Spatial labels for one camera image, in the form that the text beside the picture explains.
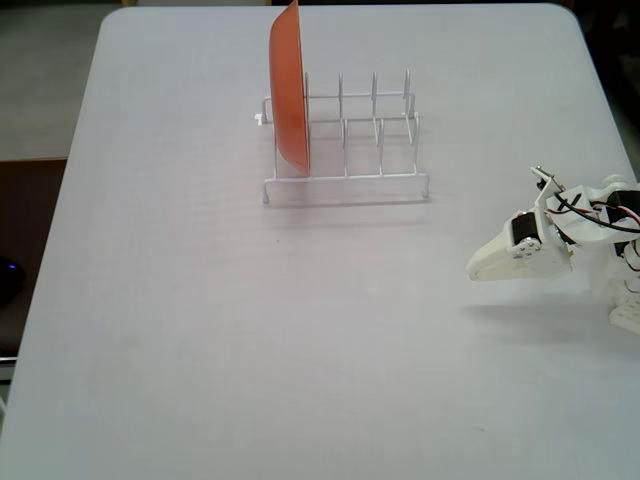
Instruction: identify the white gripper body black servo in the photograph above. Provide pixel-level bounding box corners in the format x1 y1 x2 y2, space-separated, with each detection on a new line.
509 209 574 265

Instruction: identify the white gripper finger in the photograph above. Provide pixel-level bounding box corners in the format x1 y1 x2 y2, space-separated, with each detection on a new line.
471 235 574 284
465 221 517 279

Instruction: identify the orange plastic plate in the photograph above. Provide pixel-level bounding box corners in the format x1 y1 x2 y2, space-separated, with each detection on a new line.
268 0 311 178

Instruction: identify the brown wooden desk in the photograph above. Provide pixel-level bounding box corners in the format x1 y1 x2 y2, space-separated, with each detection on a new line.
0 157 69 359

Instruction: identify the black computer mouse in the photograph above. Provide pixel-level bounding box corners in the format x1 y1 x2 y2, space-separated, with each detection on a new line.
0 254 27 306

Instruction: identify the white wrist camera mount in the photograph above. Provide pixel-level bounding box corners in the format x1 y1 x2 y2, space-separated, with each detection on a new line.
529 164 569 217

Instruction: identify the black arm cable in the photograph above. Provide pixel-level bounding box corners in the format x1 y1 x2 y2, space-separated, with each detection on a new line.
549 192 640 234

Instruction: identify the white wire dish rack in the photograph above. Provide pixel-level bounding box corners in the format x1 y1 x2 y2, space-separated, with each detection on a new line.
253 67 432 207

